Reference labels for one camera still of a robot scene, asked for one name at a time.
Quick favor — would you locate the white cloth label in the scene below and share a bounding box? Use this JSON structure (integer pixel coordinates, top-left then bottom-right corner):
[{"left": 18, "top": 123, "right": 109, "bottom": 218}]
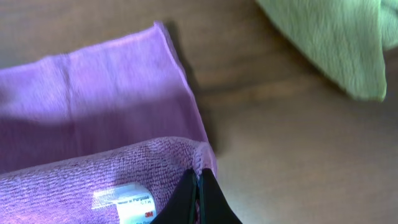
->
[{"left": 91, "top": 182, "right": 157, "bottom": 224}]

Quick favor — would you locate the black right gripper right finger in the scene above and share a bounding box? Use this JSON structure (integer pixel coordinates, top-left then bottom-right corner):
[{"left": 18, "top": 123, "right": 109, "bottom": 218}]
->
[{"left": 198, "top": 169, "right": 242, "bottom": 224}]

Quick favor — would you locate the green cloth front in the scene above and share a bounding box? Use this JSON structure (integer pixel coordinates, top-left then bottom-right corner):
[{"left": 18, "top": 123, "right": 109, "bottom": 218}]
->
[{"left": 257, "top": 0, "right": 397, "bottom": 101}]

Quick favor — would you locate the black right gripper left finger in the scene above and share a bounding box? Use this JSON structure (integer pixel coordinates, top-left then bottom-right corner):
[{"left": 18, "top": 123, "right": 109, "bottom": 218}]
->
[{"left": 151, "top": 169, "right": 197, "bottom": 224}]

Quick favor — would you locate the purple microfiber cloth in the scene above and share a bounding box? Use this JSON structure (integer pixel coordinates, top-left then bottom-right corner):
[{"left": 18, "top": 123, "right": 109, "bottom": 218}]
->
[{"left": 1, "top": 22, "right": 216, "bottom": 223}]

